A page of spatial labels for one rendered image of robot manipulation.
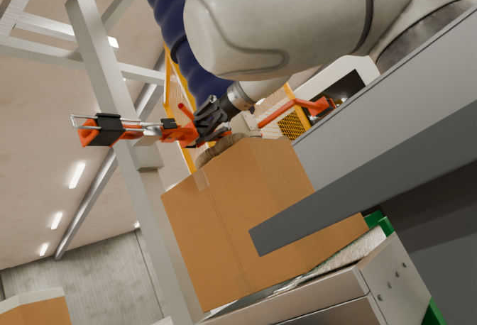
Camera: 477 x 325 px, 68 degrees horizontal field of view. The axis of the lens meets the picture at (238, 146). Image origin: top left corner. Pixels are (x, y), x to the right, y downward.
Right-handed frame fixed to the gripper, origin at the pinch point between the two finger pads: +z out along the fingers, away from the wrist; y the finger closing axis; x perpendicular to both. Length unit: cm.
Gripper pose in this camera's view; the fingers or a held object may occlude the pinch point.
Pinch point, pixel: (192, 134)
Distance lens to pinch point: 119.6
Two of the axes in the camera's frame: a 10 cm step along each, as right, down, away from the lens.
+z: -7.1, 5.0, 5.0
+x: 5.8, 0.1, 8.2
